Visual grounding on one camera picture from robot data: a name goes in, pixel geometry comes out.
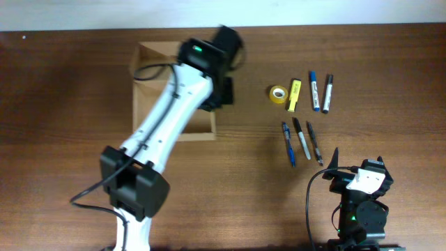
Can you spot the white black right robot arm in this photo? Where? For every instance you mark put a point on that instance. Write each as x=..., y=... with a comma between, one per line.
x=362, y=217

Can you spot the blue whiteboard marker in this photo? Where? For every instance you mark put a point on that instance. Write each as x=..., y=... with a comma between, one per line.
x=314, y=89

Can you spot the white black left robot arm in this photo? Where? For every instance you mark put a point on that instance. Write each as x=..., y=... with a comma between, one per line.
x=132, y=174

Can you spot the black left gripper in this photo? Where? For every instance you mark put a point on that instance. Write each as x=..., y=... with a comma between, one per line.
x=225, y=93

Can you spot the dark mechanical pencil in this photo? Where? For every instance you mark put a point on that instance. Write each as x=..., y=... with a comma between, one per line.
x=315, y=144

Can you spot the brown cardboard box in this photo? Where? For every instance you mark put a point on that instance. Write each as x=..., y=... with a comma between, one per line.
x=201, y=126

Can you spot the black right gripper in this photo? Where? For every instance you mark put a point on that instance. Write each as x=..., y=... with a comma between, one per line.
x=340, y=181

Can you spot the yellow highlighter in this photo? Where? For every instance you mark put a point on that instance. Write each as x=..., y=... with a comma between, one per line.
x=294, y=94

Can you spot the black grey permanent marker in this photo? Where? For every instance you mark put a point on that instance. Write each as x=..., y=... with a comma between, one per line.
x=301, y=137

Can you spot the yellow tape roll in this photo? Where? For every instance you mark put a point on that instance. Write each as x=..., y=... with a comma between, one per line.
x=278, y=94

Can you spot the black whiteboard marker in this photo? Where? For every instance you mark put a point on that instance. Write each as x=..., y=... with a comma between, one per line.
x=328, y=94

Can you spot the blue ballpoint pen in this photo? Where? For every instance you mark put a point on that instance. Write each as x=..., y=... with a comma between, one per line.
x=289, y=148

